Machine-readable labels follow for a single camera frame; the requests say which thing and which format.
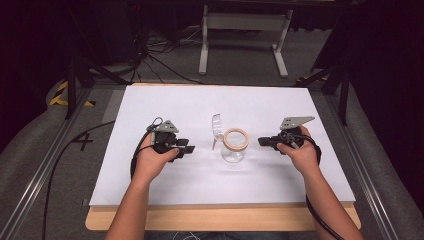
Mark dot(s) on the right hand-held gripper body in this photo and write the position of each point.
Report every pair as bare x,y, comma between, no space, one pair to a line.
290,136

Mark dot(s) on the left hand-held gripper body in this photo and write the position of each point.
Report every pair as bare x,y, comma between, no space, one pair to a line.
165,137

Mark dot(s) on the person's right hand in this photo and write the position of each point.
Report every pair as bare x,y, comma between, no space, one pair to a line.
305,156

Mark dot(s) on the person's left hand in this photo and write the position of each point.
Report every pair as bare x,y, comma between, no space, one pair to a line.
150,161

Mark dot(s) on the glass jar with wooden rim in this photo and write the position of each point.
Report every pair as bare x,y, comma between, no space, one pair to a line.
235,148

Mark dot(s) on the clear hinged jar lid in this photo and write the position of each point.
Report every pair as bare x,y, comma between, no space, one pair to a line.
216,128

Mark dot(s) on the white table cover board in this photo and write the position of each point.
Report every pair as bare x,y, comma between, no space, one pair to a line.
216,180

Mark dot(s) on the black tripod stand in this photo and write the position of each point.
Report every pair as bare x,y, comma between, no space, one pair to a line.
343,86
71,86

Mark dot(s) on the wooden table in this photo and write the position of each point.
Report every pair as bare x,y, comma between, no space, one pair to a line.
216,218

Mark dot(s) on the black floor tape mark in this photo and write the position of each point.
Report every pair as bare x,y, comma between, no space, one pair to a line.
83,140

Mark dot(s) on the yellow black hazard tape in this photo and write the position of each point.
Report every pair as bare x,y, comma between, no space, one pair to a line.
59,96

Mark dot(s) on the aluminium floor rail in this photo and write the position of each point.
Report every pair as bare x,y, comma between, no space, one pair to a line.
360,166
40,173

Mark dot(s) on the white metal frame stand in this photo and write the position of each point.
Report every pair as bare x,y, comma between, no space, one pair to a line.
245,21

